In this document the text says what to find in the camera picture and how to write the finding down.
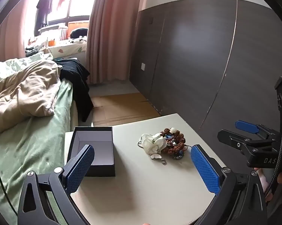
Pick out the printed windowsill cushion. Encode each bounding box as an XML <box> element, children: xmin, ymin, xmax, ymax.
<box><xmin>47</xmin><ymin>40</ymin><xmax>87</xmax><ymax>59</ymax></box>

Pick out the green bedsheet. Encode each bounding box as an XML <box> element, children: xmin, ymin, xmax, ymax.
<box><xmin>0</xmin><ymin>57</ymin><xmax>73</xmax><ymax>225</ymax></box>

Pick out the white flower ornament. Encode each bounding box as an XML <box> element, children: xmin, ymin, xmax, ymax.
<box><xmin>138</xmin><ymin>133</ymin><xmax>168</xmax><ymax>155</ymax></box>

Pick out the hanging dark garment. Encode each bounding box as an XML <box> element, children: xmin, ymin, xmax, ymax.
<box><xmin>35</xmin><ymin>0</ymin><xmax>56</xmax><ymax>29</ymax></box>

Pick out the black braided cable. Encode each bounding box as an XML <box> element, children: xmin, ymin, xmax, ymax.
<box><xmin>265</xmin><ymin>94</ymin><xmax>282</xmax><ymax>198</ymax></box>

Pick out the black clothing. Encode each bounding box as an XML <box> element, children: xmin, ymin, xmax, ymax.
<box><xmin>54</xmin><ymin>58</ymin><xmax>94</xmax><ymax>122</ymax></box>

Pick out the black bag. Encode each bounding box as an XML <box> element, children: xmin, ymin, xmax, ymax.
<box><xmin>70</xmin><ymin>28</ymin><xmax>88</xmax><ymax>39</ymax></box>

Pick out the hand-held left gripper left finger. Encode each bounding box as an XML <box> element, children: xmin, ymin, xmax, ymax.
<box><xmin>17</xmin><ymin>144</ymin><xmax>95</xmax><ymax>225</ymax></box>

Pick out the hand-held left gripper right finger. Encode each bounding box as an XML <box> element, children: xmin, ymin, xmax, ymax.
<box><xmin>191</xmin><ymin>145</ymin><xmax>268</xmax><ymax>225</ymax></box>

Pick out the brown bead bracelet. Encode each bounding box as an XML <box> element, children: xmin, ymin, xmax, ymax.
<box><xmin>160</xmin><ymin>128</ymin><xmax>186</xmax><ymax>155</ymax></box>

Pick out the black jewelry box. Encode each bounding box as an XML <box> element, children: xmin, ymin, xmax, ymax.
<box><xmin>66</xmin><ymin>127</ymin><xmax>116</xmax><ymax>177</ymax></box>

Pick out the flat cardboard sheet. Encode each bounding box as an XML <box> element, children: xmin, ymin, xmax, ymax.
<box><xmin>89</xmin><ymin>92</ymin><xmax>161</xmax><ymax>127</ymax></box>

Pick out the narrow pink curtain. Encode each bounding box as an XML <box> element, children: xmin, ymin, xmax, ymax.
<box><xmin>0</xmin><ymin>0</ymin><xmax>31</xmax><ymax>64</ymax></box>

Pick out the multicolour bead bracelet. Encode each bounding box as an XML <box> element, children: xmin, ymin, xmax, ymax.
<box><xmin>170</xmin><ymin>150</ymin><xmax>185</xmax><ymax>160</ymax></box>

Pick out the wide pink curtain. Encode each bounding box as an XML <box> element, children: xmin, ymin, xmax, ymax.
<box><xmin>85</xmin><ymin>0</ymin><xmax>155</xmax><ymax>85</ymax></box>

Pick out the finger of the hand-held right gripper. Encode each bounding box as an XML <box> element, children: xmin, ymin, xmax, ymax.
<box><xmin>217</xmin><ymin>129</ymin><xmax>276</xmax><ymax>156</ymax></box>
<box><xmin>235</xmin><ymin>120</ymin><xmax>276</xmax><ymax>141</ymax></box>

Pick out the beige duvet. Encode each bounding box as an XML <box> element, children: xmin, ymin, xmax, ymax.
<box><xmin>0</xmin><ymin>60</ymin><xmax>62</xmax><ymax>134</ymax></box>

